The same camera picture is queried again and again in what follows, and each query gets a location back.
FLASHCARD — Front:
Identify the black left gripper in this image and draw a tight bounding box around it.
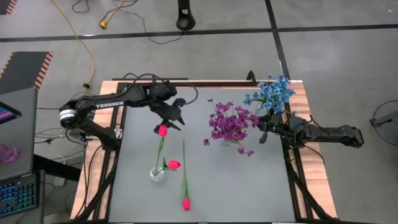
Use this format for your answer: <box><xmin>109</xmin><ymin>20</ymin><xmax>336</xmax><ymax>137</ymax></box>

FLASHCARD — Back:
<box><xmin>148</xmin><ymin>100</ymin><xmax>187</xmax><ymax>135</ymax></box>

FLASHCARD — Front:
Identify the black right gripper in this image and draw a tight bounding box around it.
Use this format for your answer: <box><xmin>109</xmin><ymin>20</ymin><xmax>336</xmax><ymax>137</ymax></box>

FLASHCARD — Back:
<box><xmin>257</xmin><ymin>112</ymin><xmax>285</xmax><ymax>145</ymax></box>

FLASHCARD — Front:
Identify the blue artificial flower bunch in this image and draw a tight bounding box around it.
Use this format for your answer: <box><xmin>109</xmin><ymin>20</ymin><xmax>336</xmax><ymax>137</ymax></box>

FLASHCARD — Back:
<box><xmin>256</xmin><ymin>73</ymin><xmax>297</xmax><ymax>115</ymax></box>
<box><xmin>243</xmin><ymin>92</ymin><xmax>265</xmax><ymax>108</ymax></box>

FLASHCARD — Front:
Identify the narrow-neck ribbed glass vase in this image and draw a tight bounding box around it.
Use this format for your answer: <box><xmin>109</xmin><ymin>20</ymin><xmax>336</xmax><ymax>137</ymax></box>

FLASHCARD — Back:
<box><xmin>254</xmin><ymin>102</ymin><xmax>267</xmax><ymax>116</ymax></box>

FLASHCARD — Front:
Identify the diamond-cut glass vase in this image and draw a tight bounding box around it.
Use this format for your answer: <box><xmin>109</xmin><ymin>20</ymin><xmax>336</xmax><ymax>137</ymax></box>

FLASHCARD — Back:
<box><xmin>148</xmin><ymin>166</ymin><xmax>166</xmax><ymax>183</ymax></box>

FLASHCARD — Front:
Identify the large black striped-edge mat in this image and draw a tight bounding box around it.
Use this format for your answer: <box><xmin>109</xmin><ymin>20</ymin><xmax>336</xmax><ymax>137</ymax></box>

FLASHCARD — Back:
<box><xmin>0</xmin><ymin>51</ymin><xmax>54</xmax><ymax>96</ymax></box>

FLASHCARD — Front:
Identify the lit tablet screen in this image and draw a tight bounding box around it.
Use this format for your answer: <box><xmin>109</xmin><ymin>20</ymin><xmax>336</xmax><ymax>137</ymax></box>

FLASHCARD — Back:
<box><xmin>0</xmin><ymin>101</ymin><xmax>22</xmax><ymax>125</ymax></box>

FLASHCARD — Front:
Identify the blue backlit laptop keyboard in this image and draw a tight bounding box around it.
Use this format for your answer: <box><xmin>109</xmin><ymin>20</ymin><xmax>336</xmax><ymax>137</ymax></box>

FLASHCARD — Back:
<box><xmin>0</xmin><ymin>172</ymin><xmax>41</xmax><ymax>218</ymax></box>

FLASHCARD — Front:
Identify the small black striped-edge mat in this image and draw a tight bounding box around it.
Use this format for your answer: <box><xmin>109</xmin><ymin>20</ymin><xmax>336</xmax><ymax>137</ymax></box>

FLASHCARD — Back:
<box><xmin>0</xmin><ymin>0</ymin><xmax>18</xmax><ymax>16</ymax></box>

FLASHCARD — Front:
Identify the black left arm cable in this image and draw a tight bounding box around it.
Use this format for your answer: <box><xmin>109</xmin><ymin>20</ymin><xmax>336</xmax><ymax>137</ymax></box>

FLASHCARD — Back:
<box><xmin>122</xmin><ymin>72</ymin><xmax>200</xmax><ymax>106</ymax></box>

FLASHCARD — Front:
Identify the black cable loop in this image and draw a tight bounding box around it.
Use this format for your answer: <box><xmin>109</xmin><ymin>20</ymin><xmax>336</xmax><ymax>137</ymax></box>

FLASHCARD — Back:
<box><xmin>246</xmin><ymin>70</ymin><xmax>258</xmax><ymax>85</ymax></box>

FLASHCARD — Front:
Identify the black aluminium table frame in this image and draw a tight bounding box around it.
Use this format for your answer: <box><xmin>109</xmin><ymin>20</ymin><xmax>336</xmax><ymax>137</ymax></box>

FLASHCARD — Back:
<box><xmin>70</xmin><ymin>77</ymin><xmax>340</xmax><ymax>224</ymax></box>

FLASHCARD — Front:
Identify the thin black floor cable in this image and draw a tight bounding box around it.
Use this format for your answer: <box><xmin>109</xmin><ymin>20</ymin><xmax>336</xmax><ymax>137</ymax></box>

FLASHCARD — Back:
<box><xmin>71</xmin><ymin>0</ymin><xmax>184</xmax><ymax>45</ymax></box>

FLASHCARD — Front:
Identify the yellow extension cable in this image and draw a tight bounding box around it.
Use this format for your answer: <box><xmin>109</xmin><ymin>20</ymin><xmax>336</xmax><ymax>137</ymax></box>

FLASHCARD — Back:
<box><xmin>50</xmin><ymin>0</ymin><xmax>126</xmax><ymax>94</ymax></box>

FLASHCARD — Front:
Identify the black round post base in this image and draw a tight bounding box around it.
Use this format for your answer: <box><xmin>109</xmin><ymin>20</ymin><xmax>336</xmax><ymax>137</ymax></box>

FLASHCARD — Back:
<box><xmin>175</xmin><ymin>0</ymin><xmax>197</xmax><ymax>31</ymax></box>

